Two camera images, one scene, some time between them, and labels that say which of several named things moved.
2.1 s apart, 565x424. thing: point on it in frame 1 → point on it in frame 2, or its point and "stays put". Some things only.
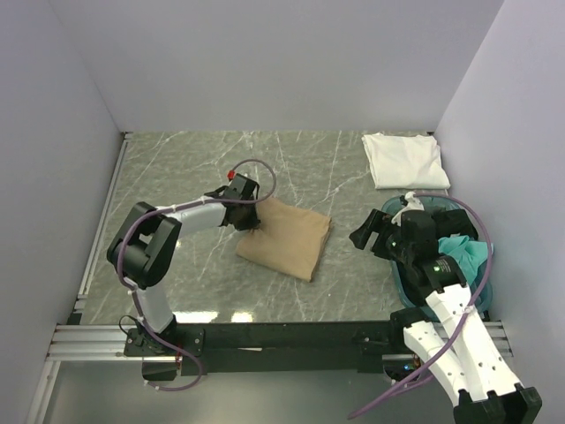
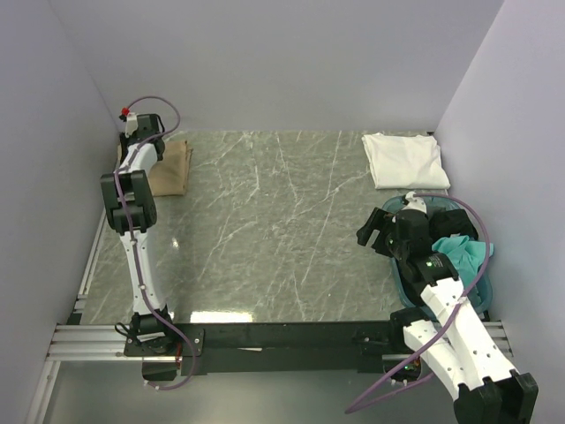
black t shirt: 450,222 stays put
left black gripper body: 248,217 → 163,143
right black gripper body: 388,243 stays put
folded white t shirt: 406,162 stays put
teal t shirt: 470,254 stays put
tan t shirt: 290,238 → 168,176
